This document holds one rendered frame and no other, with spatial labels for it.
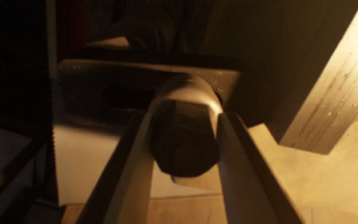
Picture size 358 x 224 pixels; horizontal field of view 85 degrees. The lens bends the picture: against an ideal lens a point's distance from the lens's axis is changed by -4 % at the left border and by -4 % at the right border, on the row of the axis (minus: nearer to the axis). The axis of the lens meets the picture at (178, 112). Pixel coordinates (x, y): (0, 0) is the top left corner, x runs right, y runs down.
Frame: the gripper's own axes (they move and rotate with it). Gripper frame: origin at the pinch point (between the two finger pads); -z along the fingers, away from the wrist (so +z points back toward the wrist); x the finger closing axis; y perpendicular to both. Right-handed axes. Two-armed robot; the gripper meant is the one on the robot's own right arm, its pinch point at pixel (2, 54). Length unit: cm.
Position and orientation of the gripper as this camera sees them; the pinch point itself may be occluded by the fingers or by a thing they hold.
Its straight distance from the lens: 84.1
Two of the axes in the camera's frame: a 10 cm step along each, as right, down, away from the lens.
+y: 4.4, -7.8, -4.4
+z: -1.4, 4.2, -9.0
